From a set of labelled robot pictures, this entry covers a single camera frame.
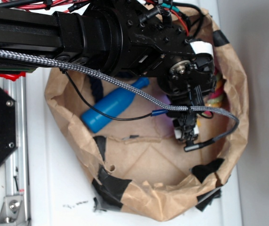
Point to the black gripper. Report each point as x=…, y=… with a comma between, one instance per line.
x=184, y=123

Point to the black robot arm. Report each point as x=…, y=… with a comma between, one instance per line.
x=114, y=37

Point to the blue plastic bottle toy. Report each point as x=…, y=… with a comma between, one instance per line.
x=107, y=109

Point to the brown paper bag bin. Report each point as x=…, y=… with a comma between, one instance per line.
x=139, y=167

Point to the white tray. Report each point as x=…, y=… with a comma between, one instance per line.
x=60, y=193

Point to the multicolour rope ring toy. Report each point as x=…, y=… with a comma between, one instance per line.
x=215, y=98

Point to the dark blue rope toy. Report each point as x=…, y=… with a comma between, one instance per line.
x=96, y=88

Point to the aluminium extrusion rail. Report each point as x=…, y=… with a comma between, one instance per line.
x=16, y=165

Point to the metal corner bracket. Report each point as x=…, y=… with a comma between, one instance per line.
x=13, y=211

